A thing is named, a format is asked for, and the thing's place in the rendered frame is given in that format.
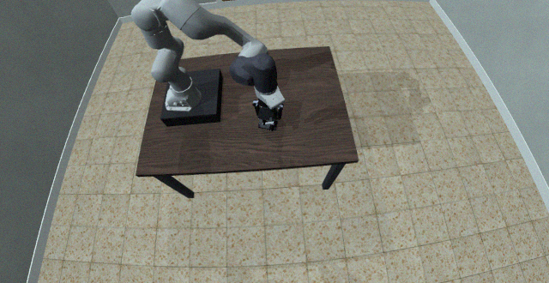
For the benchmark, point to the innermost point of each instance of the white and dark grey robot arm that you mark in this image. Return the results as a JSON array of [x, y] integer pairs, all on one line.
[[192, 19]]

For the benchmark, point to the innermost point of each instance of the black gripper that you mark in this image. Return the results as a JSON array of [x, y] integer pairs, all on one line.
[[262, 104]]

